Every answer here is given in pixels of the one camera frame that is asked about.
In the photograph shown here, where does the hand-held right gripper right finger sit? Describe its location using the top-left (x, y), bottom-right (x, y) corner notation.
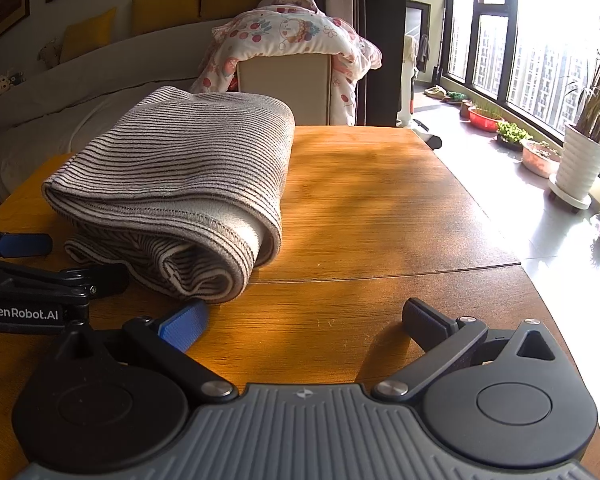
top-left (371, 297), bottom-right (570, 404)

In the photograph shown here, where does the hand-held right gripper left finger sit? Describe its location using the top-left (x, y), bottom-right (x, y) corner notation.
top-left (54, 300), bottom-right (236, 404)

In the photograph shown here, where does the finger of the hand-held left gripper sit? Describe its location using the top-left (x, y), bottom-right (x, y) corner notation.
top-left (0, 260), bottom-right (130, 297)
top-left (0, 229), bottom-right (54, 260)

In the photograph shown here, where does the grey striped towel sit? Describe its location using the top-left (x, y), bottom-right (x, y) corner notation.
top-left (41, 86), bottom-right (297, 305)

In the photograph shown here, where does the white sofa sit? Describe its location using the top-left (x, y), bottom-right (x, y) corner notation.
top-left (0, 10), bottom-right (333, 201)

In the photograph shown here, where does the white floor appliance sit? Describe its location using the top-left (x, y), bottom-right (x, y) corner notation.
top-left (411, 117), bottom-right (443, 152)

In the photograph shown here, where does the beige plush toy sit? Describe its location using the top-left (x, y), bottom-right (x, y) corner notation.
top-left (39, 40), bottom-right (62, 69)

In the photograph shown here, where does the pink basin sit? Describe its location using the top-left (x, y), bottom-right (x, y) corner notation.
top-left (520, 139), bottom-right (562, 179)

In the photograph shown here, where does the green plant in dark pot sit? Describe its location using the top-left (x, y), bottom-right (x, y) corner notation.
top-left (495, 121), bottom-right (534, 151)

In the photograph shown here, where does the red basin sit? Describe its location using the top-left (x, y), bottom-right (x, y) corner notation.
top-left (467, 107), bottom-right (505, 133)

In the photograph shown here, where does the tall plant in white pot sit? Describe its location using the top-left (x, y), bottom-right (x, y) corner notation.
top-left (555, 35), bottom-right (600, 201)

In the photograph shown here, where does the white standing rack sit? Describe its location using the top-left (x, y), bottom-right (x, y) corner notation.
top-left (399, 35), bottom-right (417, 126)

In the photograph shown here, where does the light framed door panel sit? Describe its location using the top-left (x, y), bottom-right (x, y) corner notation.
top-left (405, 0), bottom-right (433, 81)

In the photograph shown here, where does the dark brown curtain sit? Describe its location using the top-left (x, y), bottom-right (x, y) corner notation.
top-left (325, 0), bottom-right (408, 127)

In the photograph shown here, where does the floral pink quilt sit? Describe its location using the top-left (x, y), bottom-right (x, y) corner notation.
top-left (190, 0), bottom-right (383, 126)

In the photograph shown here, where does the black window frame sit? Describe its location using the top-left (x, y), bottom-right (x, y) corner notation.
top-left (442, 0), bottom-right (600, 161)

